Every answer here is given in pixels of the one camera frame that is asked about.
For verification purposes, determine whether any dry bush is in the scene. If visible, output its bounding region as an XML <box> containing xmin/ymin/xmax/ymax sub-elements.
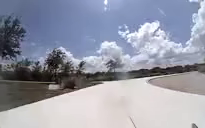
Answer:
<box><xmin>59</xmin><ymin>75</ymin><xmax>92</xmax><ymax>90</ymax></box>

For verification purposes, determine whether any pale concrete path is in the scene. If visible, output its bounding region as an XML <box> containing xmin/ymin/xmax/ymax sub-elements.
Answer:
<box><xmin>0</xmin><ymin>71</ymin><xmax>205</xmax><ymax>128</ymax></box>

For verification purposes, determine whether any distant tree line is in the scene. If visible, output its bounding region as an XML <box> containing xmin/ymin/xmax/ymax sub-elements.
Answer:
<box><xmin>123</xmin><ymin>63</ymin><xmax>201</xmax><ymax>80</ymax></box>

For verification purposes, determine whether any tall thin-crowned tree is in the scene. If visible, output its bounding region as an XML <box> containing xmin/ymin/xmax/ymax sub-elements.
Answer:
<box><xmin>0</xmin><ymin>14</ymin><xmax>27</xmax><ymax>83</ymax></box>

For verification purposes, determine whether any dark tree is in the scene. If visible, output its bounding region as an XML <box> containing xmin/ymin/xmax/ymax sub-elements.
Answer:
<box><xmin>44</xmin><ymin>47</ymin><xmax>67</xmax><ymax>81</ymax></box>

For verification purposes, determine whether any dull green grass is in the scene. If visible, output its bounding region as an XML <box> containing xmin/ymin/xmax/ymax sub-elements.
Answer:
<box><xmin>0</xmin><ymin>79</ymin><xmax>104</xmax><ymax>114</ymax></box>

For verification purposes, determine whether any row of bushes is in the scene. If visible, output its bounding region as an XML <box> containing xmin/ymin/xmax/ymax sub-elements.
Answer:
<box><xmin>0</xmin><ymin>58</ymin><xmax>88</xmax><ymax>83</ymax></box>

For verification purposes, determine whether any robot's own part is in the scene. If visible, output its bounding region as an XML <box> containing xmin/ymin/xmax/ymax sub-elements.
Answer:
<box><xmin>191</xmin><ymin>122</ymin><xmax>200</xmax><ymax>128</ymax></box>

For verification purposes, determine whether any grey-green ground area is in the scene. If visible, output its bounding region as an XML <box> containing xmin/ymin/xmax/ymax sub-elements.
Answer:
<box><xmin>148</xmin><ymin>70</ymin><xmax>205</xmax><ymax>98</ymax></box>

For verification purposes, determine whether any small tree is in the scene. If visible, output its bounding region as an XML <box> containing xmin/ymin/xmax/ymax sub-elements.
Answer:
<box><xmin>104</xmin><ymin>57</ymin><xmax>123</xmax><ymax>75</ymax></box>

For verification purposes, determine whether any white block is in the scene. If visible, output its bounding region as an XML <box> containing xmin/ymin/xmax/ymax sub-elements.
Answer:
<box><xmin>48</xmin><ymin>83</ymin><xmax>62</xmax><ymax>91</ymax></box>

